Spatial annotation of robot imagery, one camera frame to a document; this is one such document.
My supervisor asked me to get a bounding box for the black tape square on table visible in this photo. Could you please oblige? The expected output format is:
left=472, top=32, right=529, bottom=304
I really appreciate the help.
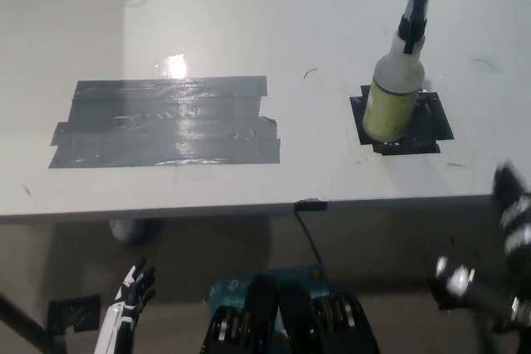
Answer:
left=348, top=84, right=455, bottom=157

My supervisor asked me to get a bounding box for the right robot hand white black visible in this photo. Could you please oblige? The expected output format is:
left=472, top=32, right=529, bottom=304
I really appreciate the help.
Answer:
left=433, top=162, right=531, bottom=330

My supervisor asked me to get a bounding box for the robot torso black teal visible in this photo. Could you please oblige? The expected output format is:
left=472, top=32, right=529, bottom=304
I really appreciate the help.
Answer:
left=202, top=264, right=381, bottom=354

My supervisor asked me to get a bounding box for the large grey duct tape patch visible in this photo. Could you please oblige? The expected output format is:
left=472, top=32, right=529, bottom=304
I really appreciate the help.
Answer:
left=48, top=75, right=282, bottom=170

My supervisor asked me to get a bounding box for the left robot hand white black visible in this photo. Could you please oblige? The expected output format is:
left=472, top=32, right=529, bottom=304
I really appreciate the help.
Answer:
left=93, top=257, right=158, bottom=354

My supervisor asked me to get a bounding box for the thin black cable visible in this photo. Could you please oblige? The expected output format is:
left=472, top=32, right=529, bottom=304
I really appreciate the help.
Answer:
left=295, top=208, right=324, bottom=264

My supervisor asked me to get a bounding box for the translucent spray bottle black nozzle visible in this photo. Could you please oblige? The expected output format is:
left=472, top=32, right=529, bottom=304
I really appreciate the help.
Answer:
left=362, top=0, right=432, bottom=143

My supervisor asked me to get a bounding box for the small black tape strip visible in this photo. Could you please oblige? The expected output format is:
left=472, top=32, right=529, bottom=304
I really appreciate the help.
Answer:
left=293, top=199, right=329, bottom=211

